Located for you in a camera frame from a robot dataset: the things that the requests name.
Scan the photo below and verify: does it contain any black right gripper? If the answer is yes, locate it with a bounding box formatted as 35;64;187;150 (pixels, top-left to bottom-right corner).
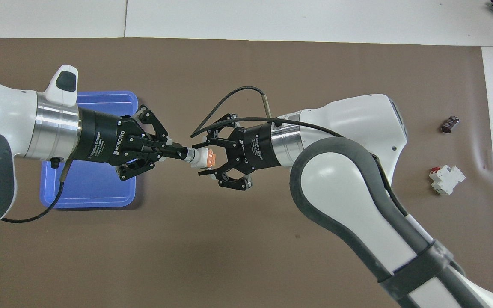
198;113;282;191

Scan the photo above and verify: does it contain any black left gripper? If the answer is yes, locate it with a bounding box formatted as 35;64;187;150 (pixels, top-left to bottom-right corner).
77;104;187;181

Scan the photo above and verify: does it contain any selector switch with orange block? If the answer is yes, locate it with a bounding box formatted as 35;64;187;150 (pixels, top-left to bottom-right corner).
185;148;218;169

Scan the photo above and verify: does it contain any blue plastic tray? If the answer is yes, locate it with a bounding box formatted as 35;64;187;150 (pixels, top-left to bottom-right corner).
40;91;138;209

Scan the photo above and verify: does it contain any brown paper table mat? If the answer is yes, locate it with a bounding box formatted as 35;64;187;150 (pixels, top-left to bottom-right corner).
0;38;493;308

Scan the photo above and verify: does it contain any white red circuit breaker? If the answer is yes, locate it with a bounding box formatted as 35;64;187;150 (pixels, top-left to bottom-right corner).
429;165;466;196

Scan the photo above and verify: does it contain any small dark brown terminal block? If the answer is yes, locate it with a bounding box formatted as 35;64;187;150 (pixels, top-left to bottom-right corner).
440;115;460;133

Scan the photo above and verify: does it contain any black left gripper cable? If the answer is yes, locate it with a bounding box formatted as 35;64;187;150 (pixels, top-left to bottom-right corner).
2;157;66;224

